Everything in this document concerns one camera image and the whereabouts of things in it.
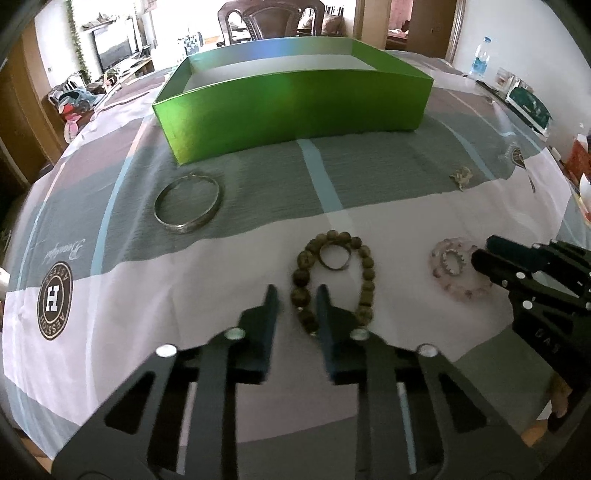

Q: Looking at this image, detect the small gold charm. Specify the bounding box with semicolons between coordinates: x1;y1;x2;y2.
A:
450;166;473;191

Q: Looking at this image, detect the plaid bed sheet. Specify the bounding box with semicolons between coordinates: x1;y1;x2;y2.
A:
1;53;590;479

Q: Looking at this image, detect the green cardboard box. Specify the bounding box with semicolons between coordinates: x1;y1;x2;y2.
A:
153;36;434;164

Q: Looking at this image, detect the person's right hand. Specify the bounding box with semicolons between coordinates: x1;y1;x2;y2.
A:
521;374;572;447

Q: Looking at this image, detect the green book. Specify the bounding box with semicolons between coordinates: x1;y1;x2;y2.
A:
506;87;552;136

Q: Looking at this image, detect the silver bangle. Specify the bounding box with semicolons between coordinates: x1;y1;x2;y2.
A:
153;172;224;234

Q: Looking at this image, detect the brown wooden bead bracelet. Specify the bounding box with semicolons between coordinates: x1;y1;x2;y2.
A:
289;229;377;336

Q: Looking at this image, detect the small metal ring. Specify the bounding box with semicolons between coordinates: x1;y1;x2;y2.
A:
317;244;353;272

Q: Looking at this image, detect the dark wooden chair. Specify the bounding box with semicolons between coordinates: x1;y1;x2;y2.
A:
217;0;325;45

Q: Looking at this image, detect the pink crystal bead bracelet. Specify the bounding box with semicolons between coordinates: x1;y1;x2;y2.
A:
430;236;494;302

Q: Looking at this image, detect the plastic water bottle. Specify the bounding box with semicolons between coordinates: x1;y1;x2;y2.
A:
469;36;492;79

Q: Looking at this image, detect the television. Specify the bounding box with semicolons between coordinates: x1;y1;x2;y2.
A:
92;23;136;72

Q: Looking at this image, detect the wooden bench with clothes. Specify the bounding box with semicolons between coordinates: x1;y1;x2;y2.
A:
47;73;117;144

